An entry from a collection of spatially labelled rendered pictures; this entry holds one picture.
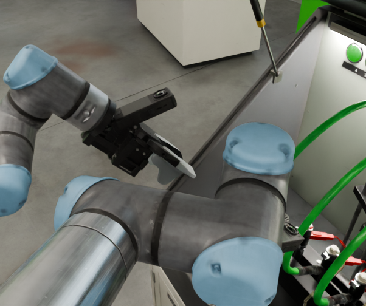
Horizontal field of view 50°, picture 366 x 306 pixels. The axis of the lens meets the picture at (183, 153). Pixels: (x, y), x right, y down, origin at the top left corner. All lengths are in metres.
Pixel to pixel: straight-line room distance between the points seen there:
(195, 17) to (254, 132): 3.26
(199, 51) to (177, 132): 1.07
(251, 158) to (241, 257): 0.11
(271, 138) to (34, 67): 0.37
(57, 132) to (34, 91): 2.53
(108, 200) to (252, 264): 0.14
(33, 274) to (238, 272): 0.16
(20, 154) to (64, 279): 0.34
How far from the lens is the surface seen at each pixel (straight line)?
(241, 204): 0.37
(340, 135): 1.19
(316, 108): 1.22
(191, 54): 3.79
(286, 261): 0.79
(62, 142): 3.05
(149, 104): 0.68
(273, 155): 0.40
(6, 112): 0.67
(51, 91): 0.63
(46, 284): 0.29
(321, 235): 1.00
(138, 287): 2.13
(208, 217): 0.36
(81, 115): 0.65
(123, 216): 0.36
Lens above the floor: 1.81
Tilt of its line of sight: 40 degrees down
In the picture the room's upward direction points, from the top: straight up
